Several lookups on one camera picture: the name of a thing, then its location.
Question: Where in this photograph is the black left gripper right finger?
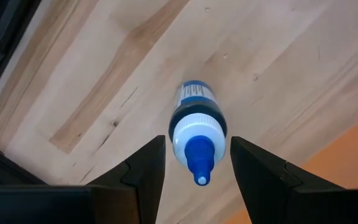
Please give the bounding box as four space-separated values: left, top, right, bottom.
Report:
230 136 358 224

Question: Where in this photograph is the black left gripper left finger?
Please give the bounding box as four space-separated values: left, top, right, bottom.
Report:
85 134 167 224

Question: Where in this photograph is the blue ink bottle white cap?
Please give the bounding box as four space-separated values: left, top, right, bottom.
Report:
168 80 229 187

